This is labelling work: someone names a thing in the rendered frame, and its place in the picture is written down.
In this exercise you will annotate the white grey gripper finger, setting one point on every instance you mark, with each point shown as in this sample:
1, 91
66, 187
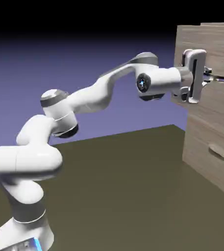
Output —
206, 81
207, 70

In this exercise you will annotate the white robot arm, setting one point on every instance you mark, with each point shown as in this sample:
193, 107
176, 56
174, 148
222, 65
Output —
96, 94

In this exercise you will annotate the light wood cabinet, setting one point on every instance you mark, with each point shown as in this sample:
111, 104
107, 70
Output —
211, 127

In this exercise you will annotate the light wood drawer front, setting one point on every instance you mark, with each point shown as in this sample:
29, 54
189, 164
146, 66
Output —
202, 137
217, 43

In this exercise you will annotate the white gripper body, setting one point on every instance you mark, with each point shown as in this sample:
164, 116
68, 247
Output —
200, 64

